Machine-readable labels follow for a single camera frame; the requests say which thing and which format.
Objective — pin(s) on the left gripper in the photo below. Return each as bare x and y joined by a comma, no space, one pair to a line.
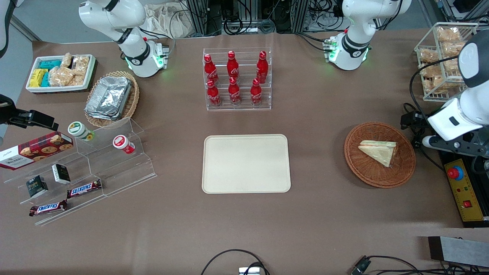
412,119

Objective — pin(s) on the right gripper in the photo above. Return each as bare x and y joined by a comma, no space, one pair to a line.
8,114

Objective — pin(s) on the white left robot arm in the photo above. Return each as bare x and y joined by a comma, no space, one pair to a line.
353,46

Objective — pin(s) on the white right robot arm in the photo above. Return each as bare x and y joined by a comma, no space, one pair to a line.
138,56

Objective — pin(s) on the triangular wrapped sandwich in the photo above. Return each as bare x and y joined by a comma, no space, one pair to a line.
380,151

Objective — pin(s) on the round brown wicker basket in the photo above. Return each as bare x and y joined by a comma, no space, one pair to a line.
366,172

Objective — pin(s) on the white rectangular snack tray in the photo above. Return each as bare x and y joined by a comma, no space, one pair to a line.
88,72

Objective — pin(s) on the oval light wicker basket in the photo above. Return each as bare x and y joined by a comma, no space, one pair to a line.
131,103

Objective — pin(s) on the beige plastic tray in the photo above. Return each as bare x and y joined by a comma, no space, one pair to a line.
246,164

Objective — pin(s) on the red tartan cookie box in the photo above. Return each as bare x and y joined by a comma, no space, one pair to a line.
38,150

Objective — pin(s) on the clear bag of snacks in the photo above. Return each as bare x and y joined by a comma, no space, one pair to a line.
452,49
67,60
449,34
431,71
81,65
428,55
433,84
60,76

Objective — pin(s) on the teal snack pack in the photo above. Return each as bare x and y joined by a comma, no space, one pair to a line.
50,64
45,79

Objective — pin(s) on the yellow snack pack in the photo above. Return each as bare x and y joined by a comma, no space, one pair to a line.
38,77

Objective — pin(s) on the green lid yogurt cup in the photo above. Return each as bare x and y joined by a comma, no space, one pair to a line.
78,130

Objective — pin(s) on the small black snack box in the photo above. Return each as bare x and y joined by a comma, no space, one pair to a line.
37,186
61,173

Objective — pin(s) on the red emergency stop button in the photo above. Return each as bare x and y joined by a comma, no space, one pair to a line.
454,173

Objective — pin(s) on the stack of foil containers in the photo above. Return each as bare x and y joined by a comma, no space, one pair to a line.
109,97

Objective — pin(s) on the brown Snickers bar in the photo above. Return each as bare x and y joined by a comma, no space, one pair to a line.
48,208
85,188

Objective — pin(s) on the yellow control box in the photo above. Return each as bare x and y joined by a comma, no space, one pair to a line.
468,194

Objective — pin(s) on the red lid yogurt cup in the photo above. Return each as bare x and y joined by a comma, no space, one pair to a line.
121,142

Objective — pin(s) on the clear acrylic stepped display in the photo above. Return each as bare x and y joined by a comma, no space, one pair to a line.
114,172

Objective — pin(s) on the grey black block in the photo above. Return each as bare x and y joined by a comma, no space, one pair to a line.
458,250

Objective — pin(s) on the red cola bottle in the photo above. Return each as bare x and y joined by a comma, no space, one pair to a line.
232,65
234,93
210,70
262,68
214,94
256,93

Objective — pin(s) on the beige cloth bag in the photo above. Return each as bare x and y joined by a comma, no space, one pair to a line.
168,21

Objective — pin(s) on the clear acrylic bottle rack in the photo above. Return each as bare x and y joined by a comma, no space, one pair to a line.
238,68

